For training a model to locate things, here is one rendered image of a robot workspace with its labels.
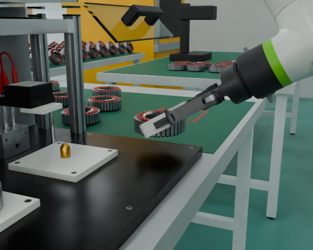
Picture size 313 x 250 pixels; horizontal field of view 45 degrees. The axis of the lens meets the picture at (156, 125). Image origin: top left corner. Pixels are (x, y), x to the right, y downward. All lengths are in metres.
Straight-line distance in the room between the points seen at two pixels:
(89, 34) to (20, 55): 3.52
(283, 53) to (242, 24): 5.05
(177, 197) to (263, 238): 1.39
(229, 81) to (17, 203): 0.42
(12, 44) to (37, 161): 0.35
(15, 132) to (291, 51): 0.55
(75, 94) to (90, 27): 3.60
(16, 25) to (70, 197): 0.35
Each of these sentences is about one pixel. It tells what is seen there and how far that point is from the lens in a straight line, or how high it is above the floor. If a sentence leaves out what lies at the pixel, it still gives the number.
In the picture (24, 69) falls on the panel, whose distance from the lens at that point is 1.03.
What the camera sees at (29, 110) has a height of 0.88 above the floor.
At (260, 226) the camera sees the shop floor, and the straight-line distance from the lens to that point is 2.12.
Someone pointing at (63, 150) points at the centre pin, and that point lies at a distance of 0.75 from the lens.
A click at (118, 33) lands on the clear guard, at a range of 0.60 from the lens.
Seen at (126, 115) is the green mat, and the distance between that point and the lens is 1.20.
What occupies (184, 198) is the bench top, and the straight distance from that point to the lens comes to 0.65.
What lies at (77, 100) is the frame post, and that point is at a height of 0.85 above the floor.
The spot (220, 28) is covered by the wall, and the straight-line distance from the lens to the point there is 5.81.
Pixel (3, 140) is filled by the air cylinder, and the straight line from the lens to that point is 0.80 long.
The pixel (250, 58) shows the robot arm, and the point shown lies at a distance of 0.71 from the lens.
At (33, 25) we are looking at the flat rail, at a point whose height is 1.03.
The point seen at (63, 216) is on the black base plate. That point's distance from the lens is 0.57.
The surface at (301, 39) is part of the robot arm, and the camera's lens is 0.69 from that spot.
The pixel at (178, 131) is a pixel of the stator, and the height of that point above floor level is 0.82.
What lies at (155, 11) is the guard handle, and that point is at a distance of 0.70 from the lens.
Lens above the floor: 1.04
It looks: 15 degrees down
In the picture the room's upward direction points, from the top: straight up
